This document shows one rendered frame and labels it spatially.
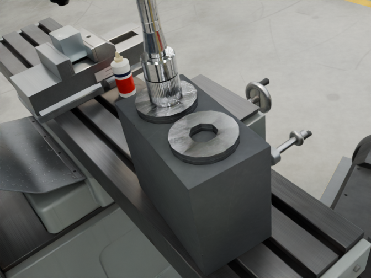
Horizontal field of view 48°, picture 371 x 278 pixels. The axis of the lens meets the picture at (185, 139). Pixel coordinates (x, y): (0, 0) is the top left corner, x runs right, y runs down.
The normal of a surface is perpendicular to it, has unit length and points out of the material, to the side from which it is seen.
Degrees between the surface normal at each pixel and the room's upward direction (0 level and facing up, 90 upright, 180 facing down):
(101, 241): 90
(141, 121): 0
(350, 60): 0
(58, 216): 90
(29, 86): 0
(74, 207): 90
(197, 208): 90
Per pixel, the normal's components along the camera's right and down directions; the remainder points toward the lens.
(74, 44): 0.61, 0.45
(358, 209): -0.14, -0.75
